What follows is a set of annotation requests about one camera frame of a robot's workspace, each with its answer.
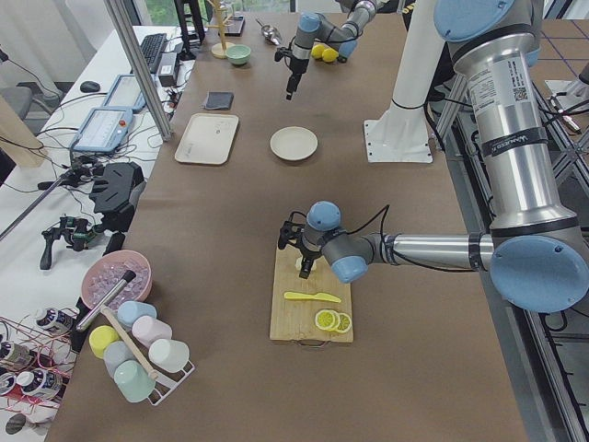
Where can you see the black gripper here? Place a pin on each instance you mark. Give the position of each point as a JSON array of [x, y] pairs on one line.
[[296, 67], [309, 253]]

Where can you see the cream round plate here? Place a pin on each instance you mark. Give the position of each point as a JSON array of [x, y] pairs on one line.
[[293, 143]]

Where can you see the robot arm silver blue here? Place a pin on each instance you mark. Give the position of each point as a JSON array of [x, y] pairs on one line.
[[534, 250], [314, 27]]

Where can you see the cream rectangular tray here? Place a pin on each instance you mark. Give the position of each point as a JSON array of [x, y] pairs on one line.
[[208, 139]]

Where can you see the yellow plastic knife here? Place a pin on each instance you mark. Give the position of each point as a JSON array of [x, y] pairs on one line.
[[319, 296]]

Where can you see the yellow lemon far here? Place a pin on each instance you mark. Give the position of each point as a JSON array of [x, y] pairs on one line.
[[317, 51]]

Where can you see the yellow lemon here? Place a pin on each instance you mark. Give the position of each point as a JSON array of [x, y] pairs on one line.
[[329, 55], [317, 51]]

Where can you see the yellow lemon near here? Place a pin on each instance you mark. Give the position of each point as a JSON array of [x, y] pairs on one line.
[[329, 55]]

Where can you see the metal scoop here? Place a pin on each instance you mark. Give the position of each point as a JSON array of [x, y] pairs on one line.
[[271, 34]]

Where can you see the lemon slice front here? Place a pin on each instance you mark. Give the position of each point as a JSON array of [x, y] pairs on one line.
[[327, 320]]

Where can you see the lemon slice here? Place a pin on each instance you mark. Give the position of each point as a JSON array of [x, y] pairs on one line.
[[327, 320], [345, 323]]

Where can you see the mint green bowl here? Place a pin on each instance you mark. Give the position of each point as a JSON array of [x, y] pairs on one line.
[[238, 54]]

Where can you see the lemon slice middle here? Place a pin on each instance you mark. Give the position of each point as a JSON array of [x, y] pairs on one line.
[[345, 323]]

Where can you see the grey folded cloth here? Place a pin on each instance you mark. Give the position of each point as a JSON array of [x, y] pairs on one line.
[[218, 101]]

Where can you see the wooden mug tree stand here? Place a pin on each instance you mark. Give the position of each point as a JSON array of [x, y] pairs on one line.
[[219, 49]]

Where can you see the black keyboard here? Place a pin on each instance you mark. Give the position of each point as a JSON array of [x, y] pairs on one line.
[[152, 47]]

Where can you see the white cup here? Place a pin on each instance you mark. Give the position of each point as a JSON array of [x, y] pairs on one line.
[[170, 355]]

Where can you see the teach pendant far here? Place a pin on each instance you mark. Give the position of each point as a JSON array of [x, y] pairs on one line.
[[125, 92]]

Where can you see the teach pendant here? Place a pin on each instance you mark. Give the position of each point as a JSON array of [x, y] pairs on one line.
[[125, 92], [103, 130]]

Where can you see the pink cup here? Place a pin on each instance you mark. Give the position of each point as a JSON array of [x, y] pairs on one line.
[[146, 330]]

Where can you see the white cup rack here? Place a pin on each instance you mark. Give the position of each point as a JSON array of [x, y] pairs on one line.
[[167, 383]]

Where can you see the blue cup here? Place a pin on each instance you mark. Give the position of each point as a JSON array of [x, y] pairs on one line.
[[130, 311]]

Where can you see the teach pendant near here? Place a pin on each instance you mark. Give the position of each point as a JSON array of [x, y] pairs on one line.
[[103, 130]]

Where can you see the metal black-tipped rod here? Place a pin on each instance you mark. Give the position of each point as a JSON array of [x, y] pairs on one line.
[[85, 322]]

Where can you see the pink bowl of ice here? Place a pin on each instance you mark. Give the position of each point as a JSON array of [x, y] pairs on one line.
[[109, 270]]

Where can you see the black computer mouse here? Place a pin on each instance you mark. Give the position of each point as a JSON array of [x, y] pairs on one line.
[[90, 87]]

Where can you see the mint cup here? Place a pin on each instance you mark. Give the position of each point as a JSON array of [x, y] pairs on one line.
[[133, 381]]

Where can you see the grey cup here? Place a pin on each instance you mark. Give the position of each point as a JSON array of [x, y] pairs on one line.
[[116, 354]]

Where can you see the yellow cup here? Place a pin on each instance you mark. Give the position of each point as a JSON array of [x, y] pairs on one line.
[[101, 338]]

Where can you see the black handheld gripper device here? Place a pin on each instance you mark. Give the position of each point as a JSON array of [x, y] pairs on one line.
[[77, 233]]

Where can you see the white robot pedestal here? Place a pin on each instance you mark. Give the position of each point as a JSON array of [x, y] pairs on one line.
[[401, 134]]

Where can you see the aluminium frame post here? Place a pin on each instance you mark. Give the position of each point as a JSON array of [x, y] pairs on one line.
[[131, 47]]

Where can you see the black tripod mount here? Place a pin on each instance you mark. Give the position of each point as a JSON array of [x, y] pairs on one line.
[[115, 194]]

